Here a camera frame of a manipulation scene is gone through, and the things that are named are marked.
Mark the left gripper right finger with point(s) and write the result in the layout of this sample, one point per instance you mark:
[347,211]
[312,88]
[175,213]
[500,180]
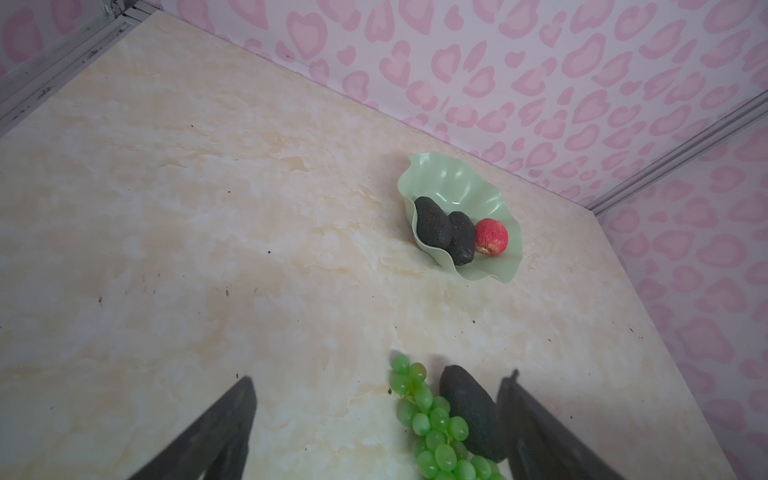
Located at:
[538,445]

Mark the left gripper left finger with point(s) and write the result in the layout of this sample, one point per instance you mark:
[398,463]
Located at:
[215,445]

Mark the dark avocado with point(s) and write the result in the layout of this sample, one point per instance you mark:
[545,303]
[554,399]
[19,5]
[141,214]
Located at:
[470,401]
[433,226]
[462,245]

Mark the green fake grape bunch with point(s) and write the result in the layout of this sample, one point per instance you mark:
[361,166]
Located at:
[438,446]

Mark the red fake apple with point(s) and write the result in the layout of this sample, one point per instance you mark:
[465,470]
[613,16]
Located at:
[491,237]

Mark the light green wavy fruit bowl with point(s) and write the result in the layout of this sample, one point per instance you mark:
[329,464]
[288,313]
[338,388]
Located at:
[455,186]

